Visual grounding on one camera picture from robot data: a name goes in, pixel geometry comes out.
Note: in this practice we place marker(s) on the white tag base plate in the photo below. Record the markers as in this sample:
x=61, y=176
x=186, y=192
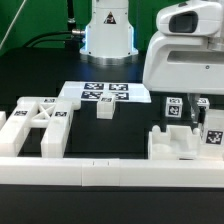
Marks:
x=91, y=91

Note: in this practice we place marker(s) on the white tagged cube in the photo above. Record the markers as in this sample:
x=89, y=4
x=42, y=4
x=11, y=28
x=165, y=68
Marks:
x=173, y=107
x=203, y=103

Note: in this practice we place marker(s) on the white tagged cube right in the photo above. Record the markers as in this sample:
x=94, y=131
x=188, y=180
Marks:
x=203, y=103

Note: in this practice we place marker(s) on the white chair back frame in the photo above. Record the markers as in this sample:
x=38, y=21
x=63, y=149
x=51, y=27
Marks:
x=53, y=114

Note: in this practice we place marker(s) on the white U-shaped fence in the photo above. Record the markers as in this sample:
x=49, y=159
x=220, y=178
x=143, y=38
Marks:
x=200, y=172

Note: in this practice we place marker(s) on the white tagged cube left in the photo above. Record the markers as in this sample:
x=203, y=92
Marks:
x=173, y=107

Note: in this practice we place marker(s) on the white chair seat part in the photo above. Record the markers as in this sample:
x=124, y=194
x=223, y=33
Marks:
x=175, y=143

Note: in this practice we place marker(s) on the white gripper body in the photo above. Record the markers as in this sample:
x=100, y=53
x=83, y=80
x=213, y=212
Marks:
x=186, y=54

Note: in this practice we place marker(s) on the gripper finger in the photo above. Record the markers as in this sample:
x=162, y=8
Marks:
x=197, y=112

